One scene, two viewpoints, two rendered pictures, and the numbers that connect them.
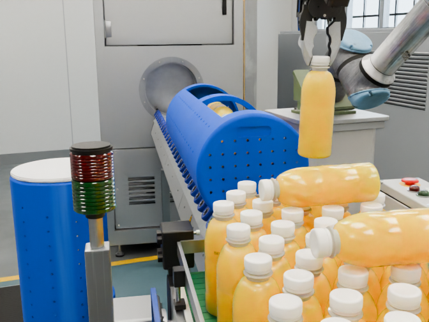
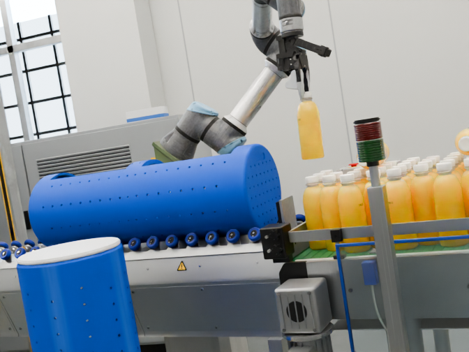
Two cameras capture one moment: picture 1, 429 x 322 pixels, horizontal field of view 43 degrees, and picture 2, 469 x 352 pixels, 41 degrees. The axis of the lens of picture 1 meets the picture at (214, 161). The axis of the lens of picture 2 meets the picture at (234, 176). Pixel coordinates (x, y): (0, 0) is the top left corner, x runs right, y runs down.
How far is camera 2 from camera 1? 1.58 m
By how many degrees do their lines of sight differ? 54
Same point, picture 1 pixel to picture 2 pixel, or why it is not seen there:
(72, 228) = (127, 295)
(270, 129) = (263, 155)
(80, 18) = not seen: outside the picture
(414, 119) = not seen: hidden behind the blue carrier
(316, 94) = (316, 114)
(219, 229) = (356, 188)
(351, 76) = (221, 133)
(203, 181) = (249, 199)
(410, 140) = not seen: hidden behind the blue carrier
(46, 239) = (113, 313)
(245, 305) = (455, 185)
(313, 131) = (318, 139)
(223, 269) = (402, 193)
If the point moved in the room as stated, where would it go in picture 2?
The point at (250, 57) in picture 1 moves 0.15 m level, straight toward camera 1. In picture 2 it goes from (8, 163) to (26, 160)
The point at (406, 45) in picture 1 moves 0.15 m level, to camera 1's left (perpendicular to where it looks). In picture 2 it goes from (261, 101) to (239, 103)
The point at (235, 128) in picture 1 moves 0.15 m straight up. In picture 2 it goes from (252, 155) to (246, 107)
